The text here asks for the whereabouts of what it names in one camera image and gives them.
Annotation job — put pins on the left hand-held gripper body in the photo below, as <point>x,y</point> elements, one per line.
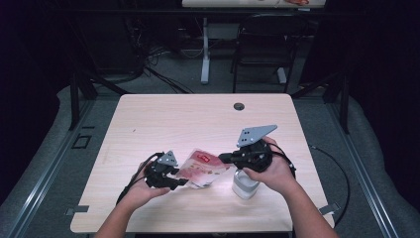
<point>158,173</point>

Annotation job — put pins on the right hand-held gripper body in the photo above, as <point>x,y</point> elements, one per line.
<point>252,157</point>

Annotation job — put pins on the red and clear plastic pouch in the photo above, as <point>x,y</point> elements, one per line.
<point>204,170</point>

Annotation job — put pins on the person's left hand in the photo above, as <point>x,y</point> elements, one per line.
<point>140,195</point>

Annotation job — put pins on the person's right hand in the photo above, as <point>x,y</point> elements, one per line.
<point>277,175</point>

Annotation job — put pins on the dark round table grommet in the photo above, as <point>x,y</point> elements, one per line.
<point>238,106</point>

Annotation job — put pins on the black metal stand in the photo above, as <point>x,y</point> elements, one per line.
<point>345,102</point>
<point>74,99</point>

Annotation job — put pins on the white-legged background desk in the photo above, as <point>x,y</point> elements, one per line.
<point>205,49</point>

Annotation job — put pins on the black folding chair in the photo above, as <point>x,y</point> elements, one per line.
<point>269,43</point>

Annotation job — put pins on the orange object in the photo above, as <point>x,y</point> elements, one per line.
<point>297,2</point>

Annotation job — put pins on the black curtain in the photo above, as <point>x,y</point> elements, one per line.
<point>29,66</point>
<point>386,66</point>

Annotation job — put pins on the grey table bracket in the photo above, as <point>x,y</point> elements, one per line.
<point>329,208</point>
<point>77,209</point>

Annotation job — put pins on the aluminium floor rail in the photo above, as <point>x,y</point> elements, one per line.
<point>49,168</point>
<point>360,165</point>

